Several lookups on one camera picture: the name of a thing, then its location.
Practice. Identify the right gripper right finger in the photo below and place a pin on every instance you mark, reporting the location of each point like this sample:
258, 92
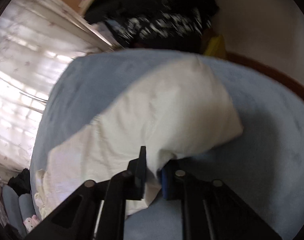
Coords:
177, 183

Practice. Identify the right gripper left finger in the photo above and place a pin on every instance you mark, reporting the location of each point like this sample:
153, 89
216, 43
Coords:
130, 183

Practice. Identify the white puffer down coat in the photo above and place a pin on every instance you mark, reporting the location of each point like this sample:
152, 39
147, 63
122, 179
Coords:
178, 110

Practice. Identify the black white patterned clothes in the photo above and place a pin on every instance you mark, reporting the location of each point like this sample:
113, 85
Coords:
156, 24

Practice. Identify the lower blue pillow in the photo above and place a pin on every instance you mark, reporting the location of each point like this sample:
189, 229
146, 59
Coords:
26, 206

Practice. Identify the blue pillow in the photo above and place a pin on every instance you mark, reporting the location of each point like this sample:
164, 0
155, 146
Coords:
26, 206
11, 205

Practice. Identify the black garment by pillows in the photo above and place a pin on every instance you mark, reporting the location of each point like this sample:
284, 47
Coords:
21, 183

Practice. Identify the pink white kitty plush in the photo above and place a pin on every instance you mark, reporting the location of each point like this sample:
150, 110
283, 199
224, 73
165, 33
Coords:
31, 222

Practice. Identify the upper blue pillow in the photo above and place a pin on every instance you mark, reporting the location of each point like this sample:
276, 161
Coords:
11, 205

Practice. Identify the yellow bag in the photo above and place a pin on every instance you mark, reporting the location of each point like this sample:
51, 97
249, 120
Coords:
216, 47

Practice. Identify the white floral curtain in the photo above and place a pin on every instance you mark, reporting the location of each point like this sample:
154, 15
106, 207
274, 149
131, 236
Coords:
38, 40

